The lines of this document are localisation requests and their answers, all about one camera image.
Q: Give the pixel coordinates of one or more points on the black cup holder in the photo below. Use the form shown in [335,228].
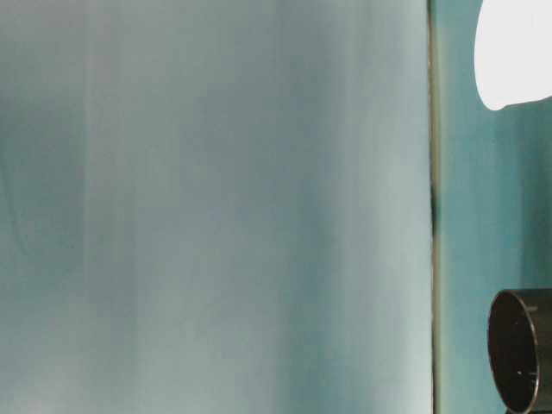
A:
[519,349]

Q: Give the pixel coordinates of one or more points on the white paper cup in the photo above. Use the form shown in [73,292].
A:
[512,52]

